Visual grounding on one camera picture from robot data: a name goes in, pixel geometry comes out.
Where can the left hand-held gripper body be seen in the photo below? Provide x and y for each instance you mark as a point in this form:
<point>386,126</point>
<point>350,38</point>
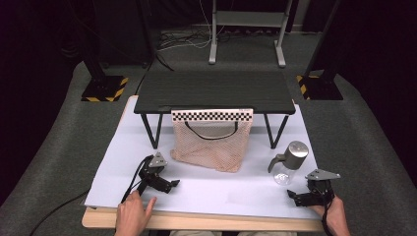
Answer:
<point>151,175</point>

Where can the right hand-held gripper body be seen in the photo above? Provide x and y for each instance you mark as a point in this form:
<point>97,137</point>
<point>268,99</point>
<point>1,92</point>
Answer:
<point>321,183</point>

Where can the glass bottle with metal cap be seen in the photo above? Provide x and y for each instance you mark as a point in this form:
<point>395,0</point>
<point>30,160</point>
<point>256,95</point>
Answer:
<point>291,157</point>

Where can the pink mesh bag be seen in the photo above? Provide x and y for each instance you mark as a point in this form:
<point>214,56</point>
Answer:
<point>209,147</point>

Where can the person's right hand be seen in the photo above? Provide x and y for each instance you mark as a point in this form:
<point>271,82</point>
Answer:
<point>334,218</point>

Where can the person's left hand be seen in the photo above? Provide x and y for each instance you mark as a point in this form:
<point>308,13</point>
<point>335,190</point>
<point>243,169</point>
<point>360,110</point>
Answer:
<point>131,214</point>

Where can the white paper sheet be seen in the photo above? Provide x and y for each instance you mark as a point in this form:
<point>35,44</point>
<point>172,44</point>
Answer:
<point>209,193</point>

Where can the black stand with striped base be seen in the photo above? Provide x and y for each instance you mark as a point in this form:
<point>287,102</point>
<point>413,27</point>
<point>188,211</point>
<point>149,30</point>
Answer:
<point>321,87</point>
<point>103,87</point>

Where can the small black raised table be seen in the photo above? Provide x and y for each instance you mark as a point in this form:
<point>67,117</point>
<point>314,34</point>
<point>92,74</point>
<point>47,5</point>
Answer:
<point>213,90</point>

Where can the grey metal stand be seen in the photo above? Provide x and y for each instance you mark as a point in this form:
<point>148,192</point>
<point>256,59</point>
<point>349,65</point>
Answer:
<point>249,18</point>

